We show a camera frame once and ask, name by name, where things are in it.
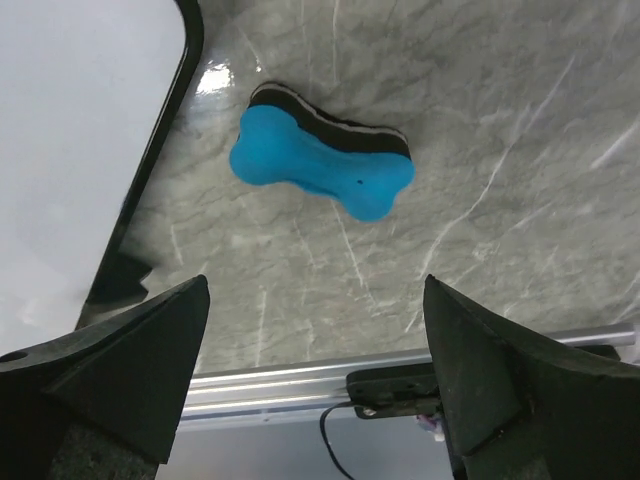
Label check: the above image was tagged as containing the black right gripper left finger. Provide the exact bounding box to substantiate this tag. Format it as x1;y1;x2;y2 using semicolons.
1;275;210;479

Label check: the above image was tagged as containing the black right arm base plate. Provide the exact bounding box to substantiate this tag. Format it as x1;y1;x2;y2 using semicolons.
345;344;621;420

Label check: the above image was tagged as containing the blue bone-shaped whiteboard eraser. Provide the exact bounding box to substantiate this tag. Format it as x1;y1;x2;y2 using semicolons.
229;81;416;222

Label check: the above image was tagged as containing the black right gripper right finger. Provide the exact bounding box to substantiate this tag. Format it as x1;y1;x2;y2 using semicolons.
423;276;639;479

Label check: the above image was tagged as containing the thin black cable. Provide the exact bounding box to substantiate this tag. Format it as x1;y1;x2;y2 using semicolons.
319;399;360;480

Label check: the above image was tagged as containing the aluminium front rail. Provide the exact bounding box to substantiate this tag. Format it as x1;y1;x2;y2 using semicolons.
177;322;636;434

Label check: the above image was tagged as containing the white whiteboard black frame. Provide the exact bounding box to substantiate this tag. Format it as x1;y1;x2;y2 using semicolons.
1;1;203;336

